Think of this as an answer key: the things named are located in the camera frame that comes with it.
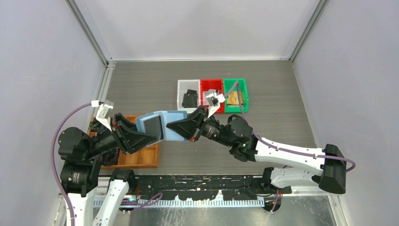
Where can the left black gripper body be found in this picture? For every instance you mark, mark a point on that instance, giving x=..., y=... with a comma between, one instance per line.
x=104, y=140

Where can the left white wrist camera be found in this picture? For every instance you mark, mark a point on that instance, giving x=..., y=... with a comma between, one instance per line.
x=104, y=111

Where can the black card stack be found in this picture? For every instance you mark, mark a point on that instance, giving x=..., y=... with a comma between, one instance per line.
x=190, y=99

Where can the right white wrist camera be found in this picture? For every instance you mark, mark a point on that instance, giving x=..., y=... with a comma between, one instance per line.
x=214, y=100

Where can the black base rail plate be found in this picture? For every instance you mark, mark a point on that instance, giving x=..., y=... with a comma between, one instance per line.
x=202, y=187

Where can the red plastic bin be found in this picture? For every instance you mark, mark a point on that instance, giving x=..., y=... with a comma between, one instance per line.
x=207, y=84

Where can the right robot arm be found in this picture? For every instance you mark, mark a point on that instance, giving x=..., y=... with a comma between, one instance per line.
x=325, y=167

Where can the black coiled bands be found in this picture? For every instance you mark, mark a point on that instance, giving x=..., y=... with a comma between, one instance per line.
x=110, y=158

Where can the orange wooden divider tray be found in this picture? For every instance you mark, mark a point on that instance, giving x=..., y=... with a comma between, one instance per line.
x=146, y=158

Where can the green plastic bin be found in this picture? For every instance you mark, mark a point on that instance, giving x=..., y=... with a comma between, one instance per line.
x=229, y=86

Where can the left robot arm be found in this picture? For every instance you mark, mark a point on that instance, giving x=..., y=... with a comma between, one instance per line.
x=80, y=172

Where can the gold cards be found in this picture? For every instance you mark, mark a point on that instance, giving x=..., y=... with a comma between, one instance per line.
x=234, y=99

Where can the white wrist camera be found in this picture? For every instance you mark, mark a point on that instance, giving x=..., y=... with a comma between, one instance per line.
x=104, y=111
x=214, y=100

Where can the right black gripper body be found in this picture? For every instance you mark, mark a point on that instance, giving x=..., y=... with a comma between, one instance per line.
x=213, y=130

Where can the white plastic bin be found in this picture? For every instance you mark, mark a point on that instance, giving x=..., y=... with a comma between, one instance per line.
x=182, y=86

